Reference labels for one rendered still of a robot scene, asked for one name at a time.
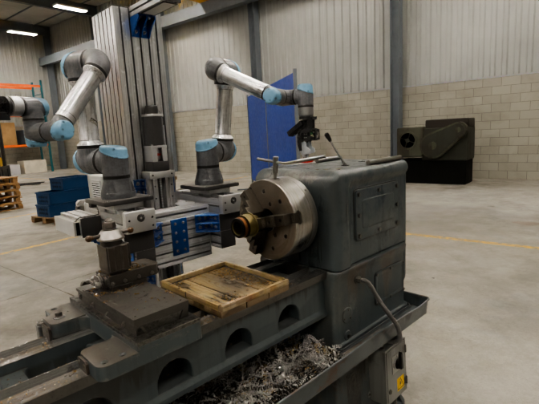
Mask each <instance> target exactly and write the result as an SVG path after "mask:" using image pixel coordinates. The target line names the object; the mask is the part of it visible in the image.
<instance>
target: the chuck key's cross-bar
mask: <svg viewBox="0 0 539 404"><path fill-rule="evenodd" d="M326 157H327V155H322V156H314V157H310V158H305V159H300V160H292V161H287V162H282V161H277V164H281V165H288V164H296V163H301V162H306V161H311V160H320V159H325V158H326ZM257 160H259V161H264V162H268V163H273V160H268V159H263V158H258V157H257Z"/></svg>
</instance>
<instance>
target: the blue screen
mask: <svg viewBox="0 0 539 404"><path fill-rule="evenodd" d="M270 86H272V87H275V88H277V89H283V90H293V89H297V87H298V83H297V68H294V69H293V73H292V74H290V75H287V76H286V77H284V78H282V79H280V80H278V81H277V82H275V83H272V84H270ZM246 100H247V113H248V127H249V153H250V167H251V180H252V183H253V181H254V180H255V181H256V176H257V174H258V173H259V172H260V170H262V169H264V168H270V167H271V166H273V163H268V162H264V161H259V160H257V157H258V158H263V159H268V160H272V159H273V157H274V156H278V157H279V159H278V161H282V162H287V161H292V160H300V151H299V149H298V143H297V140H298V138H297V136H298V134H297V135H295V136H293V137H292V136H288V134H287V132H288V130H290V129H291V128H292V127H293V126H294V125H296V124H297V123H298V105H289V106H284V107H281V106H277V105H270V104H268V103H266V102H265V101H264V100H262V99H259V98H257V97H255V96H253V95H250V96H249V95H246Z"/></svg>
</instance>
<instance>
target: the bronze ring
mask: <svg viewBox="0 0 539 404"><path fill-rule="evenodd" d="M257 218H259V217H258V216H256V215H254V214H252V213H251V212H246V213H244V214H243V215H241V216H239V217H237V218H235V219H233V220H232V222H231V230H232V233H233V235H234V236H235V237H236V238H243V237H244V238H246V237H249V236H251V237H253V236H256V235H257V233H258V230H260V229H259V225H258V222H257Z"/></svg>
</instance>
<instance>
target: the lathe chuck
mask: <svg viewBox="0 0 539 404"><path fill-rule="evenodd" d="M272 179H273V178H269V179H263V180H257V181H254V182H253V183H252V184H251V185H250V187H251V188H252V189H253V192H254V194H255V195H256V197H257V198H258V200H259V202H260V204H261V206H262V207H263V208H267V209H269V210H268V211H267V212H266V213H265V214H264V215H262V216H259V218H260V217H263V216H269V215H276V214H286V213H296V212H297V211H299V215H300V220H301V222H300V224H298V223H296V224H289V225H286V226H276V227H272V229H273V230H272V231H269V232H267V234H266V239H265V244H264V248H263V252H262V255H261V256H262V257H264V258H266V259H269V260H279V259H282V258H284V257H287V256H290V255H293V254H295V253H298V252H300V251H301V250H302V249H304V247H305V246H306V244H307V243H308V241H309V239H310V235H311V232H312V224H313V221H312V213H311V209H310V205H309V202H308V200H307V198H306V196H305V194H304V192H303V191H302V190H301V189H300V187H299V186H297V185H296V183H294V182H293V181H291V180H289V179H287V178H284V177H277V179H279V180H272ZM300 243H302V246H301V247H300V248H297V246H298V245H299V244H300Z"/></svg>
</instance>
